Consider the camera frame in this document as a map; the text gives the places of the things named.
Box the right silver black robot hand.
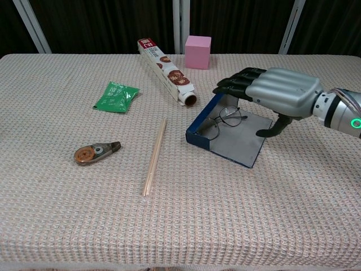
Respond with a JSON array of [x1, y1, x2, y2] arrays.
[[212, 67, 324, 138]]

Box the black metal frame eyeglasses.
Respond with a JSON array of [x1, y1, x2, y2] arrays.
[[195, 106, 248, 141]]

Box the pink cube box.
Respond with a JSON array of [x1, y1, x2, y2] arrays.
[[184, 35, 212, 70]]

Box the baking paper roll box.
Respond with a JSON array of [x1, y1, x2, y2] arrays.
[[137, 37, 197, 107]]

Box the wooden chopstick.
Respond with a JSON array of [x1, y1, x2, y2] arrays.
[[144, 118, 168, 198], [142, 117, 166, 196]]

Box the green snack packet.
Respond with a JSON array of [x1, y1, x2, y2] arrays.
[[93, 81, 140, 114]]

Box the dark curtain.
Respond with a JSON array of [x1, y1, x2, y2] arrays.
[[0, 0, 361, 59]]

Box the orange grey correction tape dispenser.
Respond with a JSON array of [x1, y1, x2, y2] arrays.
[[73, 141, 122, 167]]

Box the beige woven tablecloth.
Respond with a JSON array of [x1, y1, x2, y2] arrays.
[[0, 53, 361, 268]]

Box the white metal frame post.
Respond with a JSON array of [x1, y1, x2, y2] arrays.
[[172, 0, 191, 55], [12, 0, 52, 54], [279, 0, 307, 55]]

